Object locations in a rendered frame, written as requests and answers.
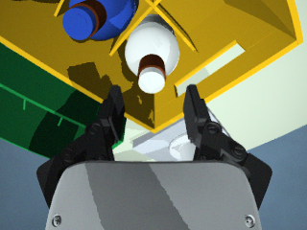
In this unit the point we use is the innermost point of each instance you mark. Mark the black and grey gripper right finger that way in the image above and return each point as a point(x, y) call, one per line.
point(212, 144)

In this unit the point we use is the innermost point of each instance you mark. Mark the blue bottle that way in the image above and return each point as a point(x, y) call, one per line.
point(98, 19)

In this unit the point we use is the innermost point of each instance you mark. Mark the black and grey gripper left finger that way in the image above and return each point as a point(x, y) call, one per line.
point(92, 144)

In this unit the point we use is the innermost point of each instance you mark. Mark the green divided crate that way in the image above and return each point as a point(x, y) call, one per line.
point(32, 127)

